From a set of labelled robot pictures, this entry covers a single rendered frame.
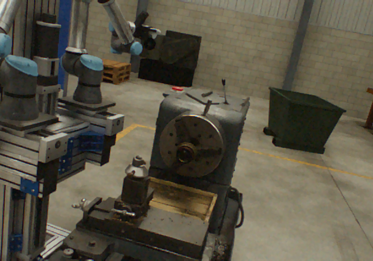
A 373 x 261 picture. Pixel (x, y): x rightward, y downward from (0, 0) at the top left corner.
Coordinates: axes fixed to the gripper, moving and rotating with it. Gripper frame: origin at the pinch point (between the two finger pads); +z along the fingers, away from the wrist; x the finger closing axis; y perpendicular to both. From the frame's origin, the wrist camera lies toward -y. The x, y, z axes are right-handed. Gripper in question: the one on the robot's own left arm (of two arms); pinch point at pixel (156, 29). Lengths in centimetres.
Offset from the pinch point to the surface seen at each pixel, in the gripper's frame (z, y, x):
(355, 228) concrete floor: 211, 141, 135
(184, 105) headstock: -27, 26, 59
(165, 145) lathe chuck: -44, 44, 68
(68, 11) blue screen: 183, 56, -376
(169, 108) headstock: -32, 30, 54
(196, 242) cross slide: -85, 45, 123
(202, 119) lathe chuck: -37, 25, 79
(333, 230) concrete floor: 185, 143, 121
